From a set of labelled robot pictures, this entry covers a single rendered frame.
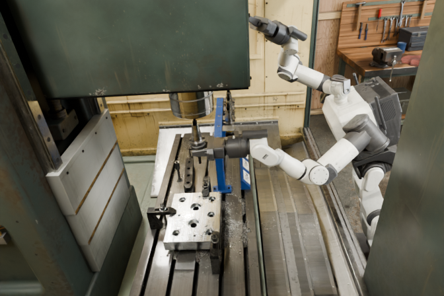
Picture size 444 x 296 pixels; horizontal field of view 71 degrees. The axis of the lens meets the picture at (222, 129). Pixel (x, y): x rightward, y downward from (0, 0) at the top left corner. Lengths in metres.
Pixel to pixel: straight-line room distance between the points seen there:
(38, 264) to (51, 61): 0.69
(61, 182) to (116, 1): 0.60
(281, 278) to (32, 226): 1.01
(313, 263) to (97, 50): 1.28
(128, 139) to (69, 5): 1.66
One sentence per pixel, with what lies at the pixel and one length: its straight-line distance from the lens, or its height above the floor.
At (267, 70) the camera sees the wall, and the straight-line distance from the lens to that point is 2.16.
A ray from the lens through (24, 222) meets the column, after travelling 1.17.
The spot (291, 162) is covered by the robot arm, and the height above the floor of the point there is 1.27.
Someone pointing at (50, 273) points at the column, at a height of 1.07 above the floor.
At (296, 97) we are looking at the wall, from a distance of 2.27.
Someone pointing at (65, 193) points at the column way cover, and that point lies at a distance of 1.18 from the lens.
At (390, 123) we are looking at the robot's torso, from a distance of 1.59.
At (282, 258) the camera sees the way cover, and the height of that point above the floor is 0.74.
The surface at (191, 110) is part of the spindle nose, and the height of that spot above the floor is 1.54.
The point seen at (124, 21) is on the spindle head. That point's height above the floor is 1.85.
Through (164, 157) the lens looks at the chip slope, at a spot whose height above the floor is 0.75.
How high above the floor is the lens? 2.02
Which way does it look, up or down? 31 degrees down
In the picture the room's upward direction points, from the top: 5 degrees counter-clockwise
